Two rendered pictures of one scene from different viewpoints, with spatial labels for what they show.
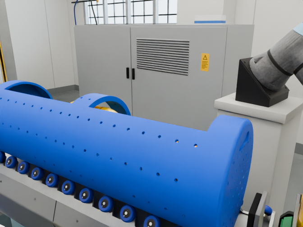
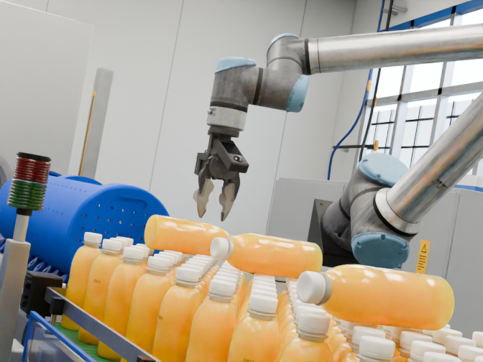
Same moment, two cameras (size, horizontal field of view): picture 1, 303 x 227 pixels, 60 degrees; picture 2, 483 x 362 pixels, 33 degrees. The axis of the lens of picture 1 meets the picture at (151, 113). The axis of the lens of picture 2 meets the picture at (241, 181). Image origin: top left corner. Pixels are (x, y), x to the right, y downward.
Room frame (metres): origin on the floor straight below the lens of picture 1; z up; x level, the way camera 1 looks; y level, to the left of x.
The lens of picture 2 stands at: (-1.10, -1.46, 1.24)
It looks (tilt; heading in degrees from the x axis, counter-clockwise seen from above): 2 degrees up; 30
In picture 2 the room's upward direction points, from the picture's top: 10 degrees clockwise
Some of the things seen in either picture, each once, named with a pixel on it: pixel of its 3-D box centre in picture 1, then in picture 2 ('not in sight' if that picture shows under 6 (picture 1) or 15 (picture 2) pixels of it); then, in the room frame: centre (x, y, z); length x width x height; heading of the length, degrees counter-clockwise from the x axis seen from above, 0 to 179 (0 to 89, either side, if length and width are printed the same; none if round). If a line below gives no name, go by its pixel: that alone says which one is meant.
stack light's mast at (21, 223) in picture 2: not in sight; (26, 197); (0.00, -0.38, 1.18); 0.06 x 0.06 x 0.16
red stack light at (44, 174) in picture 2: not in sight; (31, 170); (0.00, -0.38, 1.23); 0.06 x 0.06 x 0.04
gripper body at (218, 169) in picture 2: not in sight; (218, 154); (0.52, -0.44, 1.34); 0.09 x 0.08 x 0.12; 58
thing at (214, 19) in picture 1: (209, 20); (467, 185); (2.44, -0.51, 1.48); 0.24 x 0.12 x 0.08; 55
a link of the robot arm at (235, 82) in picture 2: not in sight; (233, 84); (0.52, -0.45, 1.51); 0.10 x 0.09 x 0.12; 124
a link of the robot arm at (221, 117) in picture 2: not in sight; (225, 120); (0.52, -0.44, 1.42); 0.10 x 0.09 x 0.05; 148
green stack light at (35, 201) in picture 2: not in sight; (26, 195); (0.00, -0.38, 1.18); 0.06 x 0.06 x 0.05
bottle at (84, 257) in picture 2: not in sight; (84, 284); (0.32, -0.28, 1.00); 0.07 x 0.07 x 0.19
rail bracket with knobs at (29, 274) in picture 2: not in sight; (42, 296); (0.31, -0.18, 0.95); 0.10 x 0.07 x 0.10; 148
